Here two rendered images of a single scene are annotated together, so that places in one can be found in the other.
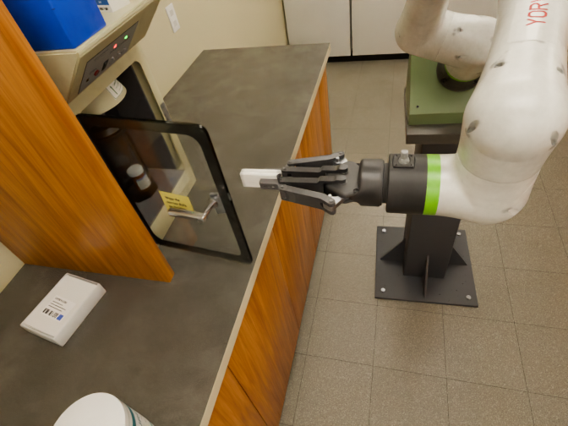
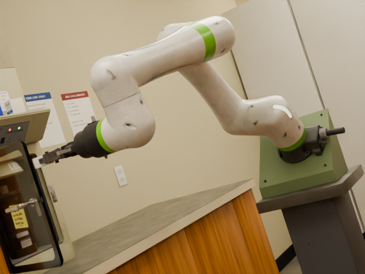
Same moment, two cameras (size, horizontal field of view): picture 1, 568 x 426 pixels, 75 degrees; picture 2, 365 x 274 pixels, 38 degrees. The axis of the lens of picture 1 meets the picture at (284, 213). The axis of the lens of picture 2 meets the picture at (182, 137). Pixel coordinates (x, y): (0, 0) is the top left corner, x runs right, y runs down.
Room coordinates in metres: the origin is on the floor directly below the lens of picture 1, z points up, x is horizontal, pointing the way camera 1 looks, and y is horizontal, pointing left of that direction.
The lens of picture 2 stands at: (-0.91, -0.65, 1.23)
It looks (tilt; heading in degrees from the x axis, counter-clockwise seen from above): 1 degrees up; 11
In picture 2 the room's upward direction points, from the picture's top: 18 degrees counter-clockwise
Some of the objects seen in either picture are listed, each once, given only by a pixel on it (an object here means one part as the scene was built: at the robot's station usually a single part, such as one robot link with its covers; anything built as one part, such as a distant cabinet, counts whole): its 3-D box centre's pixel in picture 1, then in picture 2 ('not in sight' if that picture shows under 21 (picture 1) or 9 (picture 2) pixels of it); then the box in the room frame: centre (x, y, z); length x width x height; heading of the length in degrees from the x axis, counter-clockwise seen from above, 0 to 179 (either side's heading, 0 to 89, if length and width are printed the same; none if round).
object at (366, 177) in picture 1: (354, 182); (81, 145); (0.43, -0.12, 1.31); 0.09 x 0.08 x 0.07; 68
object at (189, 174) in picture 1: (172, 197); (16, 210); (0.63, 0.23, 1.19); 0.30 x 0.01 x 0.40; 61
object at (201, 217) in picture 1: (192, 209); (19, 206); (0.57, 0.18, 1.20); 0.10 x 0.05 x 0.03; 61
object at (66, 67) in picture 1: (112, 42); (11, 131); (0.83, 0.27, 1.46); 0.32 x 0.11 x 0.10; 158
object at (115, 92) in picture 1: (85, 91); not in sight; (0.91, 0.41, 1.34); 0.18 x 0.18 x 0.05
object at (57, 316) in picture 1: (64, 307); not in sight; (0.58, 0.59, 0.96); 0.16 x 0.12 x 0.04; 149
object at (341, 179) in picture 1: (311, 185); (61, 153); (0.44, -0.05, 1.31); 0.11 x 0.01 x 0.04; 69
